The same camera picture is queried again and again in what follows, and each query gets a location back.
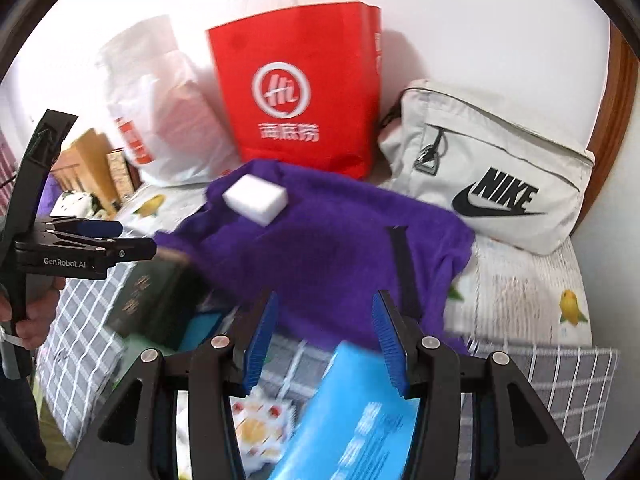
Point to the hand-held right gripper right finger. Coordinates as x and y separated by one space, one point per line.
387 340

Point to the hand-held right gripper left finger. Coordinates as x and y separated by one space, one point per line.
260 340

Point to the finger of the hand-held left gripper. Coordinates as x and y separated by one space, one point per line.
135 250
102 227

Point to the dark green tin box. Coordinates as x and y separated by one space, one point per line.
150 300

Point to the blue tissue pack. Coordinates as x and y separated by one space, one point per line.
340 420

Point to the person's left hand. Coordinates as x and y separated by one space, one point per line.
45 310

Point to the purple plush toy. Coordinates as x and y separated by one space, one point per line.
47 192

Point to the pink striped curtain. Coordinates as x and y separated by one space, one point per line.
5 160

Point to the white spotted pillow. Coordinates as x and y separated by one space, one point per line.
72 204

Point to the wooden headboard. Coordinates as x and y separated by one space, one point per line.
87 152

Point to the white fruit print packet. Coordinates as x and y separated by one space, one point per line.
260 430

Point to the purple towel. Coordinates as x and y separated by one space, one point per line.
325 250

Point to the white sponge block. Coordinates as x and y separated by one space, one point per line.
255 197

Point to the white plastic shopping bag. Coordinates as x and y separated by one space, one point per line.
165 110

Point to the grey checkered bed sheet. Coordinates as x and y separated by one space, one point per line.
550 375

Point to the person's dark trousers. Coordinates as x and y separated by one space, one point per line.
15 420

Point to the beige fabric bag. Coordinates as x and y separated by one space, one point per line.
500 150

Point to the red paper shopping bag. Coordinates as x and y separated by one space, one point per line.
300 50

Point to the small wooden picture frame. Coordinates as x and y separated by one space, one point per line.
120 175

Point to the wooden door frame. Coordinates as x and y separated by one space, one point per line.
615 110

